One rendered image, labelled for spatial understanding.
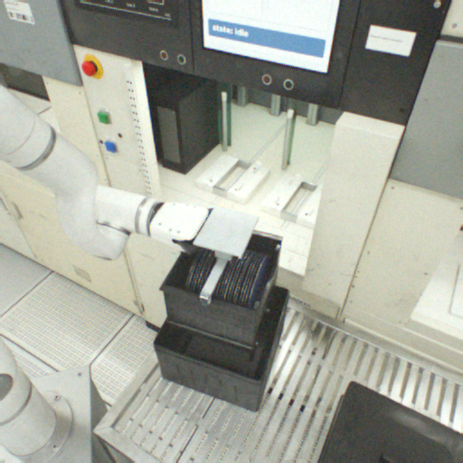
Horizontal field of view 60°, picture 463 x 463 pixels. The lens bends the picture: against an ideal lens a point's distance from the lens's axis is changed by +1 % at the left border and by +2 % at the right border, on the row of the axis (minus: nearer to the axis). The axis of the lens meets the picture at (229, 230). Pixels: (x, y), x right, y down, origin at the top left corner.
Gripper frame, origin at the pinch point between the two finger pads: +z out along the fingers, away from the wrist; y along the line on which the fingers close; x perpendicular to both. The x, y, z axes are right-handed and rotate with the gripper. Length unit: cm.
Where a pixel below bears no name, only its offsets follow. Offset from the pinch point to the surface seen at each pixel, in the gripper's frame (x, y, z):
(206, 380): -37.1, 13.5, 0.0
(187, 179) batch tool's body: -34, -57, -36
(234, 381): -32.3, 13.6, 7.2
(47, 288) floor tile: -121, -43, -122
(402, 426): -36, 9, 45
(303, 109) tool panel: -30, -120, -5
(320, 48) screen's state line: 30.0, -25.1, 10.0
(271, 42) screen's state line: 29.4, -26.9, 0.1
